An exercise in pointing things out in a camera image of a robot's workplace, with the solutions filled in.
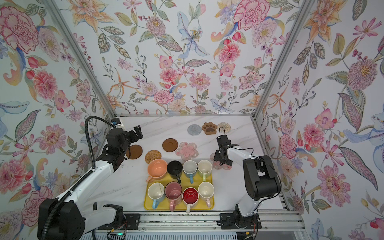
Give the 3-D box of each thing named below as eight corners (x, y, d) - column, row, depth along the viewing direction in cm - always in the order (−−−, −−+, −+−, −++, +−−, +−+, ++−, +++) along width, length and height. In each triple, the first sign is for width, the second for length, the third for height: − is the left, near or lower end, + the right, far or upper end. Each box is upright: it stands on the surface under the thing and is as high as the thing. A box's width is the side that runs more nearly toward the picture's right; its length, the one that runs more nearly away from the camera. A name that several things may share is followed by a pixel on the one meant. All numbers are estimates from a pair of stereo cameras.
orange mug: (148, 184, 87) (145, 179, 81) (151, 164, 95) (149, 158, 89) (165, 184, 87) (163, 179, 81) (167, 164, 95) (166, 158, 89)
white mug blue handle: (182, 185, 86) (182, 179, 79) (183, 167, 93) (183, 160, 86) (197, 185, 86) (197, 179, 79) (196, 167, 93) (197, 160, 86)
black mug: (167, 185, 86) (165, 178, 79) (169, 167, 93) (167, 160, 86) (181, 185, 86) (181, 178, 79) (182, 167, 93) (182, 160, 86)
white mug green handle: (197, 185, 87) (198, 178, 80) (197, 167, 94) (198, 159, 87) (211, 185, 87) (213, 178, 80) (209, 167, 94) (211, 159, 87)
